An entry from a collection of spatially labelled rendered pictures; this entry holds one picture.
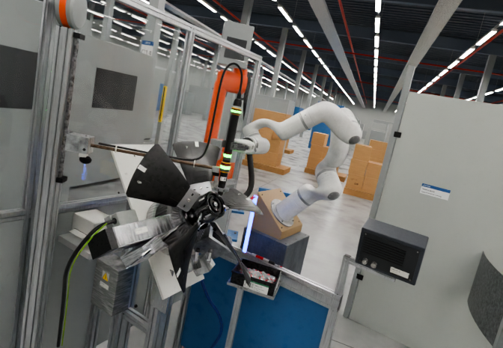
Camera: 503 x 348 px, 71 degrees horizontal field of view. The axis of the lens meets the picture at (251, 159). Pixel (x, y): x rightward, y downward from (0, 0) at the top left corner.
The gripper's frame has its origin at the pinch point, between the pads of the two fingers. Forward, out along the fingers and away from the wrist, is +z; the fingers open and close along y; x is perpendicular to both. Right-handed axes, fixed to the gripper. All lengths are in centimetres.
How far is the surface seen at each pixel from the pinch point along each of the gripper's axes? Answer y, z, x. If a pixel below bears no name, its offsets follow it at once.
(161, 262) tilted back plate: 8, 21, -52
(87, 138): 46, 36, -9
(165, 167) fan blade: 8.4, 27.6, -11.3
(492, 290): -125, -137, -62
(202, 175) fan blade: 8.1, 3.9, -15.9
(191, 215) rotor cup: 2.2, 13.7, -30.9
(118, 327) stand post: 31, 15, -97
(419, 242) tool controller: -80, -32, -22
